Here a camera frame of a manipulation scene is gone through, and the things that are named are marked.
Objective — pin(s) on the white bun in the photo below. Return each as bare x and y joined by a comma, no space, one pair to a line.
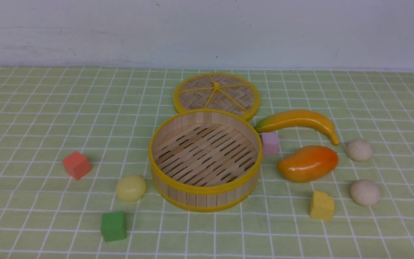
359,150
365,192

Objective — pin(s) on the orange toy mango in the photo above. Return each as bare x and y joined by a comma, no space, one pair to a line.
308,164

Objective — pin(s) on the yellow bun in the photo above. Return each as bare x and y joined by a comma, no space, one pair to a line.
131,188

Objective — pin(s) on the bamboo steamer tray yellow rim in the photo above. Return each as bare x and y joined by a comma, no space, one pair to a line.
205,160

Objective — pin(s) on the green checkered tablecloth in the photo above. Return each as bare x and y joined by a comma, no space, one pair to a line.
109,114

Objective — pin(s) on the yellow foam cube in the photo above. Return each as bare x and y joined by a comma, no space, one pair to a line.
322,206

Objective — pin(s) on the pink foam cube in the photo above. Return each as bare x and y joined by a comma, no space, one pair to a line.
270,143

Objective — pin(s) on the yellow toy banana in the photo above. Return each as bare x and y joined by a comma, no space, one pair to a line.
298,118

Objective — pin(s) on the green foam cube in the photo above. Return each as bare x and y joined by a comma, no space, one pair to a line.
113,226

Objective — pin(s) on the bamboo steamer lid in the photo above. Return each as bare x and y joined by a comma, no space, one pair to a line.
220,91

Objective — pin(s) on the red foam cube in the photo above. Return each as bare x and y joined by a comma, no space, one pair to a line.
76,165

